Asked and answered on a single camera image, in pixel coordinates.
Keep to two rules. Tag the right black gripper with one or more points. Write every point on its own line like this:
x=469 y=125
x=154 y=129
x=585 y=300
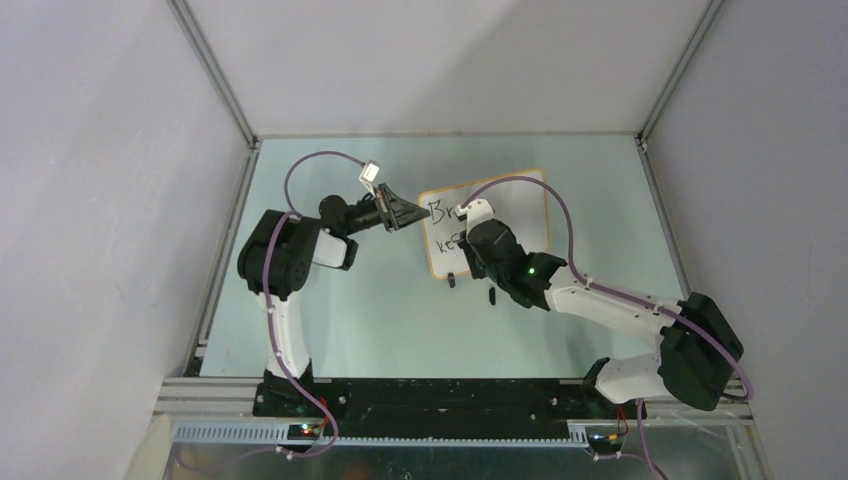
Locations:
x=477 y=273

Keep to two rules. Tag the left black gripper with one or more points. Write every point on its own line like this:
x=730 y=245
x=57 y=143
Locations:
x=396 y=214

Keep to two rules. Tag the yellow framed whiteboard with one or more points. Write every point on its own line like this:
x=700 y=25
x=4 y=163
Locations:
x=521 y=205

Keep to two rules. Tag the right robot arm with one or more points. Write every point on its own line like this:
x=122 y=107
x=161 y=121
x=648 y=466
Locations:
x=693 y=347

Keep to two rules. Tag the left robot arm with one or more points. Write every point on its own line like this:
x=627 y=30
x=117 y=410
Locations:
x=276 y=260

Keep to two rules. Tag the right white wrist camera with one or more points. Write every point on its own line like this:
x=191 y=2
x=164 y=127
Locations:
x=473 y=214

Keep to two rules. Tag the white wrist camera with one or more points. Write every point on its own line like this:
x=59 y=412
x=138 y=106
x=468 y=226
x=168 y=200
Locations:
x=473 y=214
x=369 y=173

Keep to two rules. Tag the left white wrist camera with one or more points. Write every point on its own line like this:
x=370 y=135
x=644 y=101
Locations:
x=369 y=173

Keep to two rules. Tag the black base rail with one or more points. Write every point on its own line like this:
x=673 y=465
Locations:
x=440 y=408

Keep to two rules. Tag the white perforated cable tray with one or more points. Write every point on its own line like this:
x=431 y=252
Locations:
x=281 y=434

